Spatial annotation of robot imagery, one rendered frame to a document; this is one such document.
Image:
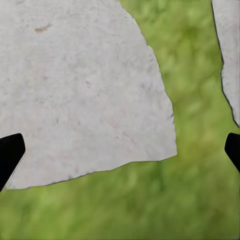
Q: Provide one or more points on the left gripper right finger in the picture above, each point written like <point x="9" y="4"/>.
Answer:
<point x="232" y="148"/>

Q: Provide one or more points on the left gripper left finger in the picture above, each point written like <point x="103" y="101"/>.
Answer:
<point x="12" y="148"/>

